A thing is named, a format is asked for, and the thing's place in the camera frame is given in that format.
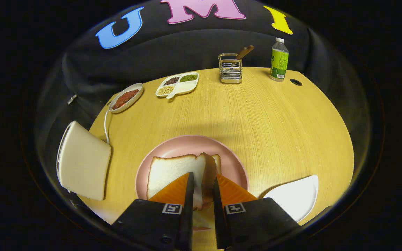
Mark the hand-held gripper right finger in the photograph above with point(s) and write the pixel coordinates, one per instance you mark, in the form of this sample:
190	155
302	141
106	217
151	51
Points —
218	212

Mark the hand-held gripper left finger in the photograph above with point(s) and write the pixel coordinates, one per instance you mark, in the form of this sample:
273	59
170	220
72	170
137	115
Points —
188	209

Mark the toasted white bread slice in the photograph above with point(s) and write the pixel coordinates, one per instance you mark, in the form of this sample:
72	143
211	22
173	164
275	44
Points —
173	170

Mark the white bread slice with ham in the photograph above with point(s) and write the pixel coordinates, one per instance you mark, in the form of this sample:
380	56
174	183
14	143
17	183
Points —
218	164

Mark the pink round plate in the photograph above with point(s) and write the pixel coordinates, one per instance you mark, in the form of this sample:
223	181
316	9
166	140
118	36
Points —
187	146

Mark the white square plate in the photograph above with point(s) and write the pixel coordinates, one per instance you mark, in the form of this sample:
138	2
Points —
295	198

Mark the white toaster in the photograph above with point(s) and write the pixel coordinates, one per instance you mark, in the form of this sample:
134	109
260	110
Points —
82	160

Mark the pile of yellow soybeans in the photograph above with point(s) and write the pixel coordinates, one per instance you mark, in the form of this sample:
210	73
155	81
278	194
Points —
165	90

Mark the white divided dish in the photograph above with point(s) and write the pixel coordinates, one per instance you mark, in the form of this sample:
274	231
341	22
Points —
185	87

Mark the white oval plate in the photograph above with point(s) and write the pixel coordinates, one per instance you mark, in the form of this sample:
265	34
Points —
135	98

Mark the brown cooked meat piece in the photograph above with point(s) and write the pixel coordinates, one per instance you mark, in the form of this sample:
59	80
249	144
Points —
126	98

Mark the pile of dark red beans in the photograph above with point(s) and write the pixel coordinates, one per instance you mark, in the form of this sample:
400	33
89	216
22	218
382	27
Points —
171	80

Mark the pile of green beans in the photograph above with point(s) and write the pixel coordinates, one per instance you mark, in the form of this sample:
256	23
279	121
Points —
188	77

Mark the white clip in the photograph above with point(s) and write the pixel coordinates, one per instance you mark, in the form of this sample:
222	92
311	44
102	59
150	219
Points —
72	99

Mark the green label plastic bottle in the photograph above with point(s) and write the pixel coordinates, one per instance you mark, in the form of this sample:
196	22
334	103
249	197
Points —
279	61

